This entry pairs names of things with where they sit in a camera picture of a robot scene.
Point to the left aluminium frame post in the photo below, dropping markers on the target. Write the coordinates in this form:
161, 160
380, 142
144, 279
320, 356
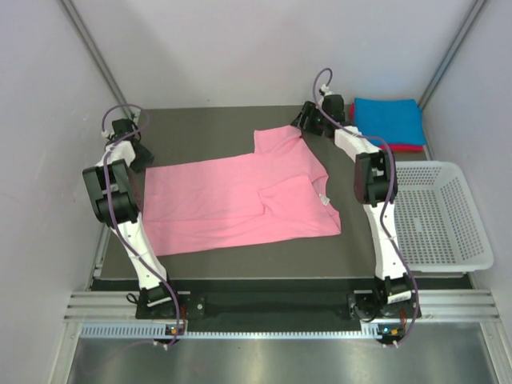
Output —
83, 32

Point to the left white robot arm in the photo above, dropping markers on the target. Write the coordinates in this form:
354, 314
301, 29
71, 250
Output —
115, 203

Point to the right aluminium frame post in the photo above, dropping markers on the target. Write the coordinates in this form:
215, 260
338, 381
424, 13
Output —
470, 19

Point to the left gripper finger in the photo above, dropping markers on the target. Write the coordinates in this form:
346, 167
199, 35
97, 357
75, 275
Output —
136, 166
143, 157

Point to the aluminium front rail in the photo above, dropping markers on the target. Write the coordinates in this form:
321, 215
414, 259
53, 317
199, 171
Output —
436, 306

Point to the grey slotted cable duct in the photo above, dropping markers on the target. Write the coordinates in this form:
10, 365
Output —
165, 331

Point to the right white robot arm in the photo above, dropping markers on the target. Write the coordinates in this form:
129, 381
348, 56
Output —
375, 188

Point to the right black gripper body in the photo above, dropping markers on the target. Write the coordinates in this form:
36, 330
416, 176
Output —
318, 122

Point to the blue folded t shirt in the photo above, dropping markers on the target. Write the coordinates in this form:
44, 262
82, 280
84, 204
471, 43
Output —
397, 122

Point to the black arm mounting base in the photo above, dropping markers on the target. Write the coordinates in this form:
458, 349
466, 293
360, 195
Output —
278, 304

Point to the red folded t shirt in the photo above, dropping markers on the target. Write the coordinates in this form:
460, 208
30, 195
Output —
400, 148

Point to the white perforated plastic basket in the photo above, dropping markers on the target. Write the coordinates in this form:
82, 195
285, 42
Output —
438, 225

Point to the pink t shirt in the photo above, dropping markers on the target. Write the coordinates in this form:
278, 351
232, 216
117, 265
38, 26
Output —
275, 193

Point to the aluminium frame post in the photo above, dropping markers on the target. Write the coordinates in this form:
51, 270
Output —
470, 19
83, 32

